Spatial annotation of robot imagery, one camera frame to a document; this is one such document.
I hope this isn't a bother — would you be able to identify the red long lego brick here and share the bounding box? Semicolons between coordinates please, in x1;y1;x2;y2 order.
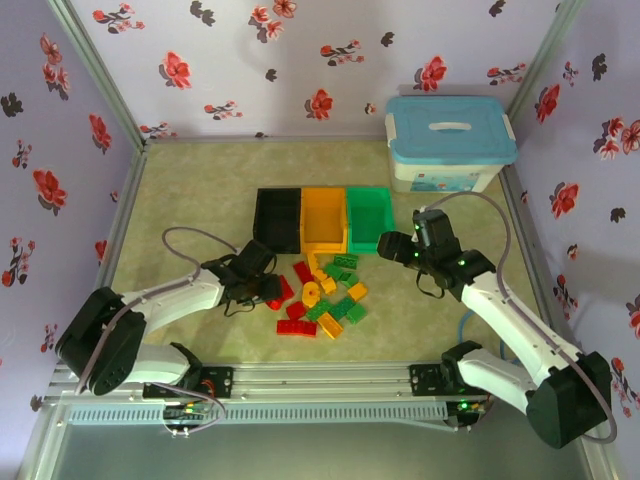
277;319;318;339

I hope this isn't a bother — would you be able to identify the aluminium rail carrying arm bases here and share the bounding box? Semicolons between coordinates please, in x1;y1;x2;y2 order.
47;363;501;401

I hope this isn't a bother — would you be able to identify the green plastic bin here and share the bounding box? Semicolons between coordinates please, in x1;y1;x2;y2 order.
345;186;397;256

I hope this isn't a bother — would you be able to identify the black plastic bin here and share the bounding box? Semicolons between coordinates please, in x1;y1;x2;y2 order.
253;187;304;254

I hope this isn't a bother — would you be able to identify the yellow plastic bin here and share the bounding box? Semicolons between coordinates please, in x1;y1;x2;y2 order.
299;186;350;255

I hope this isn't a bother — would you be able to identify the white storage box blue lid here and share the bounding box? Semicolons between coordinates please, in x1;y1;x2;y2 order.
384;95;519;195

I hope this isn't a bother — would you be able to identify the green circuit board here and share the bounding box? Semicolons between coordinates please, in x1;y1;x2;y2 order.
164;403;214;424

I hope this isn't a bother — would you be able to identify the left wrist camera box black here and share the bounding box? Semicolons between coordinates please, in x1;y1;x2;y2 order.
234;239;277;275

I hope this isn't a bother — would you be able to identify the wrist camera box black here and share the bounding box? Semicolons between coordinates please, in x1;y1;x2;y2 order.
234;239;277;275
412;209;462;251

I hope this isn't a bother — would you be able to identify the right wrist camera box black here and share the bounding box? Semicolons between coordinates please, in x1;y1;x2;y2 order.
412;209;462;251

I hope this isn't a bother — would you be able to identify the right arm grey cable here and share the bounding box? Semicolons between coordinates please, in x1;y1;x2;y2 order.
419;192;619;445

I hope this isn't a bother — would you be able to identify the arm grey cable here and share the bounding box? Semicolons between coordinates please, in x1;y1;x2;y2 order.
74;227;244;396
419;192;619;445

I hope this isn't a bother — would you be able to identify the blue cable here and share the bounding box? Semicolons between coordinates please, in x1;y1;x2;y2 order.
458;308;524;364

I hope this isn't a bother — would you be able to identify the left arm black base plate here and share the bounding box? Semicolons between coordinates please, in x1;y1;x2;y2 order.
142;366;235;401

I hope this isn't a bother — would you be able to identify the left arm grey cable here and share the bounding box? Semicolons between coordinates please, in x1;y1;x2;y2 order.
74;227;244;396

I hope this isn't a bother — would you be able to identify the aluminium side rail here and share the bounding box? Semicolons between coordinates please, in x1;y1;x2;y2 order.
94;144;150;294
499;164;559;341

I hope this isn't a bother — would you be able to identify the grey cable loop at base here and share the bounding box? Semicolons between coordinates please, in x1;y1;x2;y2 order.
147;382;227;439

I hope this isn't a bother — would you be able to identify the grey slotted cable duct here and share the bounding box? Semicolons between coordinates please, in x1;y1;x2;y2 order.
67;401;449;427

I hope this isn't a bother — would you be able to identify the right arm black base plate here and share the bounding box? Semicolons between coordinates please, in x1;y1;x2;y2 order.
408;363;496;401

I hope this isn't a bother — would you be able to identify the aluminium rail along wall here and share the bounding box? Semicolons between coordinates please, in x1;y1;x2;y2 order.
144;133;391;147

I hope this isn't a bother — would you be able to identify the aluminium frame post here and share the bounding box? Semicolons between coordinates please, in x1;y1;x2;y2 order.
47;0;149;149
507;0;587;119

